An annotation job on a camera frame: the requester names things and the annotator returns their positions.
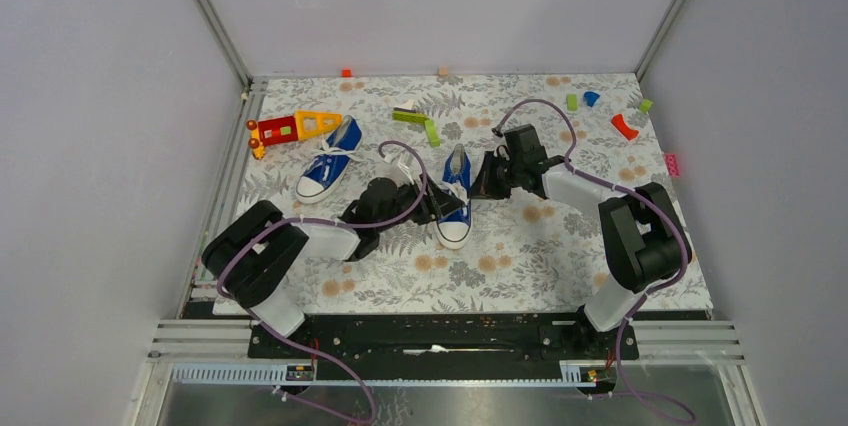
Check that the blue sneaker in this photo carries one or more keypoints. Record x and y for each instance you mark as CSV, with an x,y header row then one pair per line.
x,y
328,167
452,230

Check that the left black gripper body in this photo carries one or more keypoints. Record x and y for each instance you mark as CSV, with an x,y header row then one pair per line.
x,y
426,210

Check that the floral table mat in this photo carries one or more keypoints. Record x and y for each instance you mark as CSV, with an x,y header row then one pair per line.
x,y
523,254

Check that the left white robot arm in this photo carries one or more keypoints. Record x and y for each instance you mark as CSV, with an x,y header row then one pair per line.
x,y
251,257

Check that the green corner block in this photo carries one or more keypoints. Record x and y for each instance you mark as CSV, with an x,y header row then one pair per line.
x,y
645,105

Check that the pink lego brick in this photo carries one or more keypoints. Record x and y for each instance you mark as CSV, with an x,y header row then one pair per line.
x,y
672,165

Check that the green block long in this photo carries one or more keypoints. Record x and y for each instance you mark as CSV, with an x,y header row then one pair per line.
x,y
409,116

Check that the red arch block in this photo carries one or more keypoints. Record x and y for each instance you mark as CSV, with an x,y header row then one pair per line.
x,y
619,123

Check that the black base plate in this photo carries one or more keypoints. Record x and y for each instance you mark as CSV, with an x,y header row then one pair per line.
x,y
347,339

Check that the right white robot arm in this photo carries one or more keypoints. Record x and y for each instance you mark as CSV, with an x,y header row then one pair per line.
x,y
643,239

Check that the red yellow toy frame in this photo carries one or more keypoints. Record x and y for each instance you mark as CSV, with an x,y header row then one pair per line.
x,y
299,126

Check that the blue wedge block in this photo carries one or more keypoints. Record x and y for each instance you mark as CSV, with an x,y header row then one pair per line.
x,y
591,98

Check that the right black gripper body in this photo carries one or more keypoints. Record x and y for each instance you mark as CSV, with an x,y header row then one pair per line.
x,y
517,166

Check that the grey slotted cable duct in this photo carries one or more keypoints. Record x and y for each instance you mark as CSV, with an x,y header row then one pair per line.
x,y
413,371

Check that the green small block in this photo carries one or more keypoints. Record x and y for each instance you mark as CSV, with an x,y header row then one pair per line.
x,y
572,102

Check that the green block short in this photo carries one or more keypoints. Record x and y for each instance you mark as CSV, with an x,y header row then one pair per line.
x,y
432,133

